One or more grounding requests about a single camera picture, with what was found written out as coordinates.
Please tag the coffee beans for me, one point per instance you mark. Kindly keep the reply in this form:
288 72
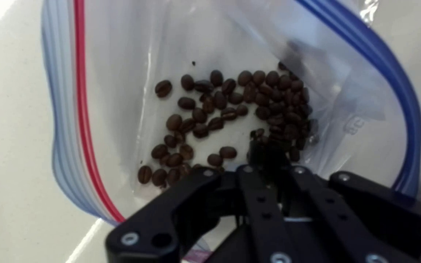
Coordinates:
269 97

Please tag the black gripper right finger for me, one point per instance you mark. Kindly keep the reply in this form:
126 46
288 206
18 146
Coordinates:
366 219

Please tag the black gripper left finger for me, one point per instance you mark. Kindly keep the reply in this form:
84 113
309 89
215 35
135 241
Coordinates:
196 214

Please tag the clear zip plastic bag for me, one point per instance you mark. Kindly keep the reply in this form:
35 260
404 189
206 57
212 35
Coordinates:
230 48

